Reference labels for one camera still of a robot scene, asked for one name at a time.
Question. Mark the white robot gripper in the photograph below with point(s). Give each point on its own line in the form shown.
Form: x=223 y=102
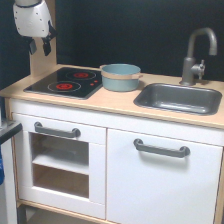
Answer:
x=33 y=20

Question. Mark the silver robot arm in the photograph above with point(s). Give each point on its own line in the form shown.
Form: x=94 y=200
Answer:
x=33 y=20

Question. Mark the light blue toy pot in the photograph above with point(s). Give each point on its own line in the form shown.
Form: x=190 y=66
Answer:
x=120 y=77

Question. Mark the grey toy sink basin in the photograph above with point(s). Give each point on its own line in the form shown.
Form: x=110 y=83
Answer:
x=183 y=99

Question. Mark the black toy stove top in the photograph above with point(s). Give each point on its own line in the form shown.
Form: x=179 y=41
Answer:
x=68 y=82

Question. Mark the grey object at left edge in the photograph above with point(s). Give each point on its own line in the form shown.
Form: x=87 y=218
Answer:
x=8 y=207

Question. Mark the grey toy faucet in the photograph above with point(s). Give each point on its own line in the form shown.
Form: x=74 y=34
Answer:
x=190 y=67

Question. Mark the white oven door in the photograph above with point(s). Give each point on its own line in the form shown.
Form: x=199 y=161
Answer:
x=63 y=173

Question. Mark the white cabinet door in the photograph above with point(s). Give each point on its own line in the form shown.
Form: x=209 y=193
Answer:
x=145 y=188

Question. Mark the grey oven door handle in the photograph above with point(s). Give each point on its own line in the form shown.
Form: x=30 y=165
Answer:
x=74 y=133

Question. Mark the wooden toy kitchen frame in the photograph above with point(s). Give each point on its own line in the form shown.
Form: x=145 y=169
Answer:
x=196 y=127

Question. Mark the grey cabinet door handle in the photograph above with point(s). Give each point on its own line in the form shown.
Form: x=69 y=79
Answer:
x=180 y=153

